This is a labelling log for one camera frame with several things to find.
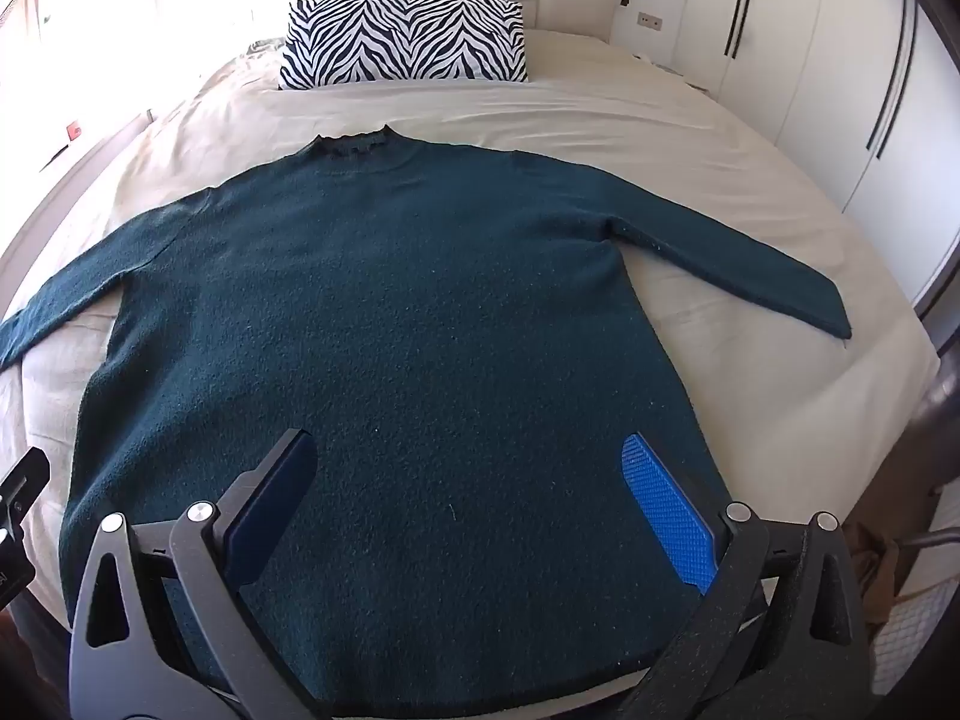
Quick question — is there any white wardrobe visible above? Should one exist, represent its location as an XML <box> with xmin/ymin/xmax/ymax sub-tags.
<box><xmin>622</xmin><ymin>0</ymin><xmax>960</xmax><ymax>308</ymax></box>

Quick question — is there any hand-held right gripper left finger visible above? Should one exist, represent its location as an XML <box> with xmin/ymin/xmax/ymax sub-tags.
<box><xmin>69</xmin><ymin>427</ymin><xmax>323</xmax><ymax>720</ymax></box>

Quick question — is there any dark teal knit sweater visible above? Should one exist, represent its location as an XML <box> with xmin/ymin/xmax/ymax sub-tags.
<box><xmin>0</xmin><ymin>126</ymin><xmax>854</xmax><ymax>720</ymax></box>

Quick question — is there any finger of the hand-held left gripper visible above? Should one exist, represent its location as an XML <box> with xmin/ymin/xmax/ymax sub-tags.
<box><xmin>0</xmin><ymin>448</ymin><xmax>51</xmax><ymax>610</ymax></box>

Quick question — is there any zebra print pillow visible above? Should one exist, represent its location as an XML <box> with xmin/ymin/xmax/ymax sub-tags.
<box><xmin>277</xmin><ymin>0</ymin><xmax>530</xmax><ymax>91</ymax></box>

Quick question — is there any white mesh basket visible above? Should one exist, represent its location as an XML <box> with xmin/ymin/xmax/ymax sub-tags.
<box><xmin>870</xmin><ymin>577</ymin><xmax>960</xmax><ymax>700</ymax></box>

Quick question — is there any brown bag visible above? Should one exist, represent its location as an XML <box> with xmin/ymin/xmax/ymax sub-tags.
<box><xmin>855</xmin><ymin>521</ymin><xmax>902</xmax><ymax>623</ymax></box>

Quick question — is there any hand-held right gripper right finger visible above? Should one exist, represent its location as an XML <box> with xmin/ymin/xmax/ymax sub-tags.
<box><xmin>607</xmin><ymin>433</ymin><xmax>872</xmax><ymax>720</ymax></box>

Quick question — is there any bed with beige sheet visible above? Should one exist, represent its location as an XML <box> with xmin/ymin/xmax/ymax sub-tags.
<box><xmin>0</xmin><ymin>30</ymin><xmax>947</xmax><ymax>720</ymax></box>

